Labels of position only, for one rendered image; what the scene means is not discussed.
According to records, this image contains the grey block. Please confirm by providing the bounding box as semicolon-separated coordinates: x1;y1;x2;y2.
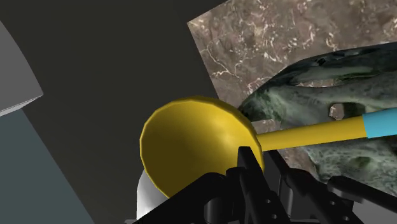
0;20;44;117

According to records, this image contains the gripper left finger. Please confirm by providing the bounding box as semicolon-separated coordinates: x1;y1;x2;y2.
133;146;292;224

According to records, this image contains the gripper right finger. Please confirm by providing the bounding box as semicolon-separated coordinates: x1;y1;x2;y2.
264;150;397;224

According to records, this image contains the yellow ladle with blue handle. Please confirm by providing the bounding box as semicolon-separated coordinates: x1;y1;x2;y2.
139;95;397;199

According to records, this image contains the green mottled figure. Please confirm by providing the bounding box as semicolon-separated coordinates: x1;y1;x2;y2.
237;41;397;198

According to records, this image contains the white cylinder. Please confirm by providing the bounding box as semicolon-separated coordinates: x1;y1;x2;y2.
136;169;170;221

